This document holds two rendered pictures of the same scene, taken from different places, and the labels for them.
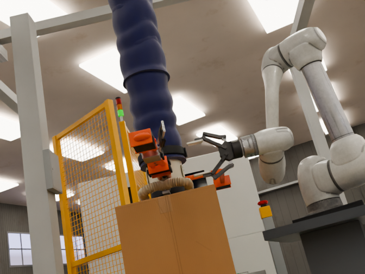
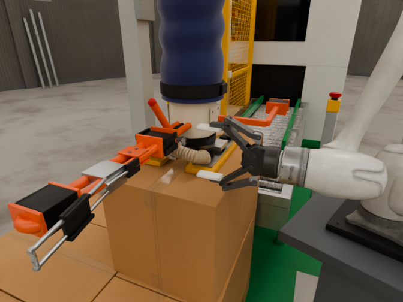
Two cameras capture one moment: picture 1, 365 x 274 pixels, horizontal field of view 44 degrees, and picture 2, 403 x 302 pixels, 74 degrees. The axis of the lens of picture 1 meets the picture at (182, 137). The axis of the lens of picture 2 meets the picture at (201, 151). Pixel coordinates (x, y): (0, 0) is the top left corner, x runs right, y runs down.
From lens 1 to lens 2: 1.42 m
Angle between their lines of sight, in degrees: 48
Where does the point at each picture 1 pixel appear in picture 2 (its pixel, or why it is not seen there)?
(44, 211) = (134, 41)
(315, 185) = (387, 198)
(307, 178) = not seen: hidden behind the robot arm
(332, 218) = (373, 284)
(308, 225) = (336, 266)
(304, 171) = not seen: hidden behind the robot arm
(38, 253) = (130, 76)
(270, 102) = (390, 66)
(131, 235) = (114, 211)
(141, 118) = (164, 27)
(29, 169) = not seen: outside the picture
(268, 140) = (327, 186)
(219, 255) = (201, 275)
